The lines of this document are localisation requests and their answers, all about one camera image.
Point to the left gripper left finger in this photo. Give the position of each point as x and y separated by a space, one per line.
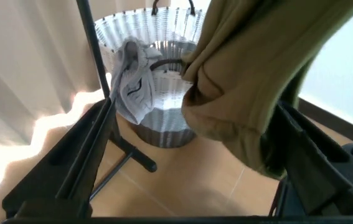
70 161

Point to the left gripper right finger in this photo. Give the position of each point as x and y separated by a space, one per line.
313 174

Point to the green long-sleeved shirt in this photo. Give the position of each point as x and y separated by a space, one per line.
241 77

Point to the white laundry basket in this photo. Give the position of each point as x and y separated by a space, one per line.
163 124

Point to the black clothes rack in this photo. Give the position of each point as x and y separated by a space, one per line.
93 40

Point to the pale grey shorts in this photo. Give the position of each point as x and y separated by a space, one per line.
132 90

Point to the beige curtain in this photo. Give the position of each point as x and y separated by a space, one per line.
23 62

